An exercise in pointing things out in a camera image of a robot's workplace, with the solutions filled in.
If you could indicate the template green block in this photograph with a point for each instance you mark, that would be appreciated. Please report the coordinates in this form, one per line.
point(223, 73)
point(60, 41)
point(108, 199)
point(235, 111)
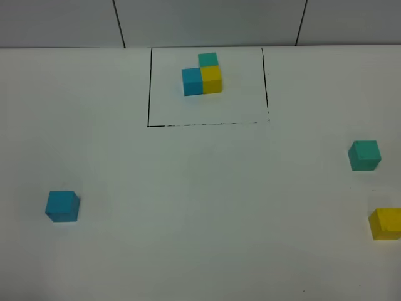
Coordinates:
point(207, 59)

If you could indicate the template blue block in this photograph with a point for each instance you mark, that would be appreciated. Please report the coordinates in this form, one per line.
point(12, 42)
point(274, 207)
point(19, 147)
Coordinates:
point(192, 81)

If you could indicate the template yellow block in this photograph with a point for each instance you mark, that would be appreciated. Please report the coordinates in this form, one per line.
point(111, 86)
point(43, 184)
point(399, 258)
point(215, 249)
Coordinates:
point(211, 79)

